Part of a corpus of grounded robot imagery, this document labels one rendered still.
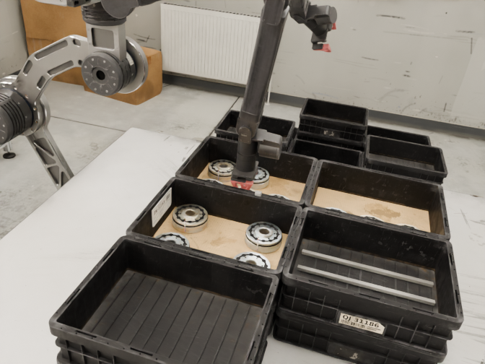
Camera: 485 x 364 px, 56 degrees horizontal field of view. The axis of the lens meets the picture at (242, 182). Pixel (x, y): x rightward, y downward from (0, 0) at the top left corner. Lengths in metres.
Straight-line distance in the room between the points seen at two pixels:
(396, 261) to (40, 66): 1.37
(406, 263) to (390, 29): 3.06
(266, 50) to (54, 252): 0.87
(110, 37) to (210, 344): 0.98
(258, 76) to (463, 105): 3.42
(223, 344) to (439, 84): 3.62
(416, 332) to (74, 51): 1.36
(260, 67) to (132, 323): 0.67
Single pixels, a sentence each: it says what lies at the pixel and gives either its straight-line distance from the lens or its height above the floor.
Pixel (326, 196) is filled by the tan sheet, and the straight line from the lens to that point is 1.54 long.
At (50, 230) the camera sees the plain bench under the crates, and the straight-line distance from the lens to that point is 1.58.
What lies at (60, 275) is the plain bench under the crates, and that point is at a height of 0.70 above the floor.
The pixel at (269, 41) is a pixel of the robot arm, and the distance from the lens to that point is 1.11.
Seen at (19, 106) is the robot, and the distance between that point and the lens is 1.89.
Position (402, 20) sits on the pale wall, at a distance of 4.19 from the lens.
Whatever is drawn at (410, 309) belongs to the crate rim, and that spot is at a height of 0.93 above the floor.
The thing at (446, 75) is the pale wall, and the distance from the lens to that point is 4.34.
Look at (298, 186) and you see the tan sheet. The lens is 1.57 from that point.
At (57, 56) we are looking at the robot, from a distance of 1.77.
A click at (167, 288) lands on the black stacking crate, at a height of 0.83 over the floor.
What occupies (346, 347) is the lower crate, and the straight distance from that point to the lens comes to 1.19.
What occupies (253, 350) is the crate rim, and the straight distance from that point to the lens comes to 0.92.
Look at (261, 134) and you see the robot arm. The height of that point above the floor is 1.09.
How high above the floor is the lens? 1.65
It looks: 32 degrees down
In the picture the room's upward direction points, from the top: 6 degrees clockwise
